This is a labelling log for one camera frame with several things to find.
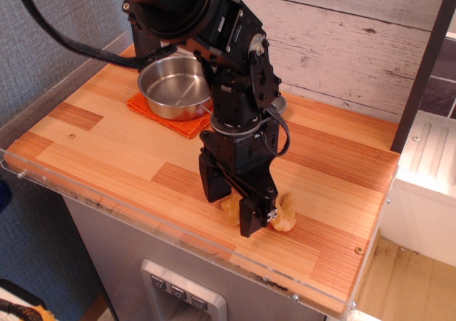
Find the yellow object bottom left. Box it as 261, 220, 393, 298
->
19, 306, 55, 321

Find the orange knitted cloth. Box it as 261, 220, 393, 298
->
127, 93, 210, 139

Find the blue grey ice cream scoop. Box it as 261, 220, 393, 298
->
271, 95, 287, 115

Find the white toy sink unit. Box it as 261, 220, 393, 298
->
380, 111, 455, 265

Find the stainless steel pot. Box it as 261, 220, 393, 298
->
138, 55, 212, 122

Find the silver water dispenser panel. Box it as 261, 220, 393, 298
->
141, 259, 228, 320

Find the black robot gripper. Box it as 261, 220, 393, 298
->
199, 117, 279, 237

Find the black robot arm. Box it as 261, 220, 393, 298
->
125, 0, 287, 237

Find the black braided cable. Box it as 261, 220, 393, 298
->
10, 0, 179, 71

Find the clear acrylic edge guard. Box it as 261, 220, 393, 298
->
6, 144, 398, 320

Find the grey toy fridge cabinet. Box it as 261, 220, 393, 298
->
64, 198, 325, 320

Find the dark right frame post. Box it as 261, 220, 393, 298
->
390, 0, 455, 153

